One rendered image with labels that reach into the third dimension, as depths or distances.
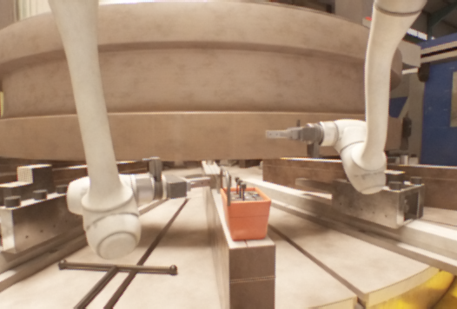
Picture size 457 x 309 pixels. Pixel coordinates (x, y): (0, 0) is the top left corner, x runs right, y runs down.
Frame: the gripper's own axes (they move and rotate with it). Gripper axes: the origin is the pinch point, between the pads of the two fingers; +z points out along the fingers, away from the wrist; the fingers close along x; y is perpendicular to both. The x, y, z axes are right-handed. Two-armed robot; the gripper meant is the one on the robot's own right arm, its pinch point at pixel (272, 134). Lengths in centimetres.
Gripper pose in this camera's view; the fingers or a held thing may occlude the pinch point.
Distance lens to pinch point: 89.7
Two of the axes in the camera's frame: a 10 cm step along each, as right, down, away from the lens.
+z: -9.9, 0.2, -1.4
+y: -0.1, -10.0, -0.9
